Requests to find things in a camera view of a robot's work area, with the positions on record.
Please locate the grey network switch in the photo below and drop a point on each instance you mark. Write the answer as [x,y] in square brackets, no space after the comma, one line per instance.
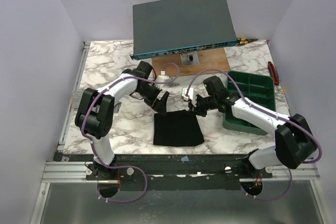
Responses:
[174,27]

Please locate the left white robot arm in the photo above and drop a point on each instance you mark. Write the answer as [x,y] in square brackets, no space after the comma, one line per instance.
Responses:
[97,106]

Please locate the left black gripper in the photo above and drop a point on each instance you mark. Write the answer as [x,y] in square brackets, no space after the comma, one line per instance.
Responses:
[159,106]

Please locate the black underwear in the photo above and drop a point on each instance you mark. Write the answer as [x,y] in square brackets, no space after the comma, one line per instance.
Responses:
[177,129]

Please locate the blue tape piece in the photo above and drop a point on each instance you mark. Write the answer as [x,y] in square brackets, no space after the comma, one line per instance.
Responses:
[185,159]

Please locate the green divided plastic tray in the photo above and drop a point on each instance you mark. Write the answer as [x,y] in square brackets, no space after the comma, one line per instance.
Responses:
[257,88]

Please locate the grey metal stand bracket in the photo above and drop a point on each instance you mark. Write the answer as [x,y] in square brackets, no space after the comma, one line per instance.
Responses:
[190,59]

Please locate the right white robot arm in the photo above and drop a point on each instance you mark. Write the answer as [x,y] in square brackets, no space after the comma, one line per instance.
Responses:
[294,142]

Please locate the grey striped underwear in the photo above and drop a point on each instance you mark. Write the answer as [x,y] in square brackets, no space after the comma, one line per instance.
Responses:
[76,98]

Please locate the red black utility knife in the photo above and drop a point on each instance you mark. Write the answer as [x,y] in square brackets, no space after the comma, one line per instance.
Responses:
[273,73]

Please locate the aluminium frame rail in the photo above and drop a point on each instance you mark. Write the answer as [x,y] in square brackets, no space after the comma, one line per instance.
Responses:
[44,186]

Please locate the brown plywood board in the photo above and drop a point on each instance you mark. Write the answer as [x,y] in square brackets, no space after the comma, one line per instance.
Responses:
[209,59]

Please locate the black metal base rail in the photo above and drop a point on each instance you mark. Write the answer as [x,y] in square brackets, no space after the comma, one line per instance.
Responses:
[168,172]

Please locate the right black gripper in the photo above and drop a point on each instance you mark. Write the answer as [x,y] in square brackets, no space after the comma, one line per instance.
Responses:
[200,103]

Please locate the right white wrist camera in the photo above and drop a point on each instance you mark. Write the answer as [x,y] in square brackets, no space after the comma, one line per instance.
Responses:
[189,96]

